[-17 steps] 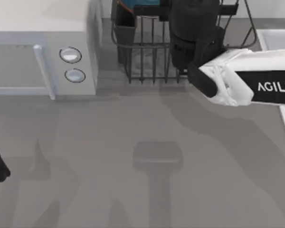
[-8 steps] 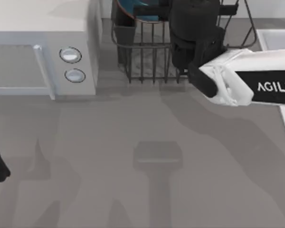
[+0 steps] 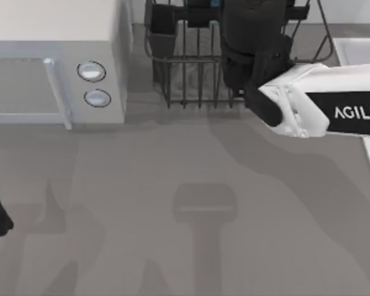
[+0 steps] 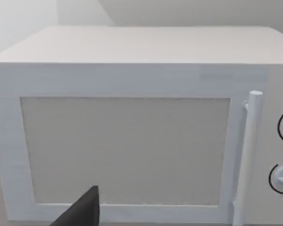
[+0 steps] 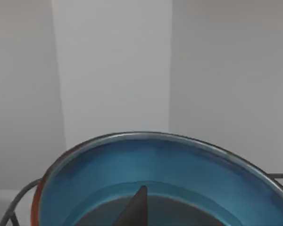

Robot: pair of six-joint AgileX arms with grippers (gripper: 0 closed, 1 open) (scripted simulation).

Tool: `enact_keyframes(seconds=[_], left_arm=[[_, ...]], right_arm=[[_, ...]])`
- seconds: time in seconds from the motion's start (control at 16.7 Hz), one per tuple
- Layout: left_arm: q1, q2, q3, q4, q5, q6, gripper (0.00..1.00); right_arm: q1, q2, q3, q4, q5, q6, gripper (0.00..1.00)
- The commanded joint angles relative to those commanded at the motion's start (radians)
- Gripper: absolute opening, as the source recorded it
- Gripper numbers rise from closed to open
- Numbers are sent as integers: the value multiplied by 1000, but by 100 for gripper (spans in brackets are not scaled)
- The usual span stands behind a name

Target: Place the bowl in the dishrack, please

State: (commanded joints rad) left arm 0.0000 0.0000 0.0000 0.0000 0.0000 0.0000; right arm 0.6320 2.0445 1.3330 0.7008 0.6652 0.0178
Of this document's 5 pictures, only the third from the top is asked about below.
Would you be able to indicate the large round microwave knob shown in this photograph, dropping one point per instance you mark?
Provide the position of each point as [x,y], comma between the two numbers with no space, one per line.
[91,71]

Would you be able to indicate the small round microwave knob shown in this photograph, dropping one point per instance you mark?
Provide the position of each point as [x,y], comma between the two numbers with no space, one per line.
[97,98]

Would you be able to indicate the pale microwave oven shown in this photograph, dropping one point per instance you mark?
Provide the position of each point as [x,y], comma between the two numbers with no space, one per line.
[49,27]

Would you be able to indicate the grey microwave door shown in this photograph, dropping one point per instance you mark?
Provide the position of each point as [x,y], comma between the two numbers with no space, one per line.
[17,86]

